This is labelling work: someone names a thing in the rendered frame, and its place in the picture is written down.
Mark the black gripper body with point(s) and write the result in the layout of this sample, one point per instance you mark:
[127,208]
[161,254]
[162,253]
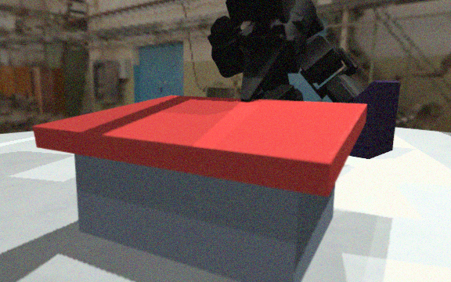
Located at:
[273,17]

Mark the red box lid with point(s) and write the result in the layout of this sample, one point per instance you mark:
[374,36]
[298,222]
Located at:
[290,145]

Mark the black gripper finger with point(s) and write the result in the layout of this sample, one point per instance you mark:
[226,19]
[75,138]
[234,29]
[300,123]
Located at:
[262,56]
[277,92]

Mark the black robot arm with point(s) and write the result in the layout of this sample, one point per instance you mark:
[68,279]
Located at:
[321,60]

